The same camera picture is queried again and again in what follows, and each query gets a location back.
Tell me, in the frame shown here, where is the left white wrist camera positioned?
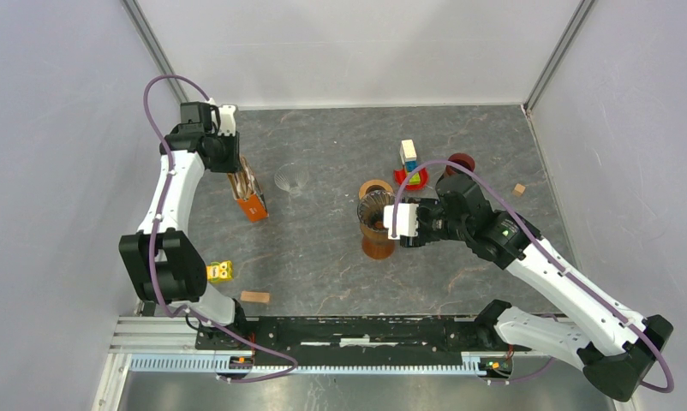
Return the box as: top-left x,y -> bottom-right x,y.
217,104 -> 237,136

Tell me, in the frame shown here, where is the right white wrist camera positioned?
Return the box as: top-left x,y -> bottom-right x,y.
383,203 -> 419,240

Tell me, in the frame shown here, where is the small wooden cube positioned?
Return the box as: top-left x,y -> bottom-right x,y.
511,183 -> 527,197

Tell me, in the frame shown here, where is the red plastic lid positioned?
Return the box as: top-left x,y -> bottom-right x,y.
393,168 -> 429,191

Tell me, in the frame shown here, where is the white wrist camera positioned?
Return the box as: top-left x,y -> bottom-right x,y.
383,203 -> 419,240
217,104 -> 237,136

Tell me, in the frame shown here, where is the orange coffee filter box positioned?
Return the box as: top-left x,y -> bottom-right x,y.
227,155 -> 269,223

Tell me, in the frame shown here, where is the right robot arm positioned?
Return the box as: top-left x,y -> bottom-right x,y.
384,174 -> 673,402

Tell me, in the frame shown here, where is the yellow green toy block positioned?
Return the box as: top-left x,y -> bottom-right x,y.
206,260 -> 234,283

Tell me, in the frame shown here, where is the small wooden block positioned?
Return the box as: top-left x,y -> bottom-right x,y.
240,290 -> 271,304

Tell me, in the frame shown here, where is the stacked toy brick tower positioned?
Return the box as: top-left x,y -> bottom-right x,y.
399,140 -> 418,174

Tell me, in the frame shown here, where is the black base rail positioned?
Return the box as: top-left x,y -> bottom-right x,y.
185,315 -> 523,370

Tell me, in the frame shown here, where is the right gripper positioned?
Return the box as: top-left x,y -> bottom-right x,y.
399,196 -> 470,247

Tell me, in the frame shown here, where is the amber glass carafe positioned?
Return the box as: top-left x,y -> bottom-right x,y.
360,225 -> 397,260

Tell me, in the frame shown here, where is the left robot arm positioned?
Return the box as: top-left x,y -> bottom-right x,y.
118,100 -> 249,349

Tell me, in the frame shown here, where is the dark red cup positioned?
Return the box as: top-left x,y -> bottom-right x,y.
439,152 -> 475,180

